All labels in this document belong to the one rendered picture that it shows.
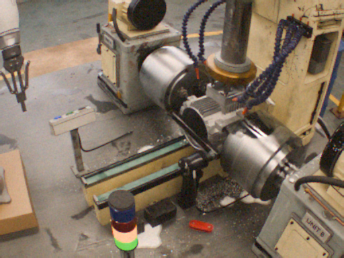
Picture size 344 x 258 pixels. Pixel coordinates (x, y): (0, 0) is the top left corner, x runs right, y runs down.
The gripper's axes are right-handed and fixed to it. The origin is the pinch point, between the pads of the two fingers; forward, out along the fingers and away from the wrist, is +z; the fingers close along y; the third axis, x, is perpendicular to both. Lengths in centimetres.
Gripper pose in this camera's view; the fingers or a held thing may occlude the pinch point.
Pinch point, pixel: (22, 101)
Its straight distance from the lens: 122.3
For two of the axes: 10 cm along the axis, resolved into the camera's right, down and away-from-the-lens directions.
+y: 8.3, -3.2, 4.6
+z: 2.1, 9.4, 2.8
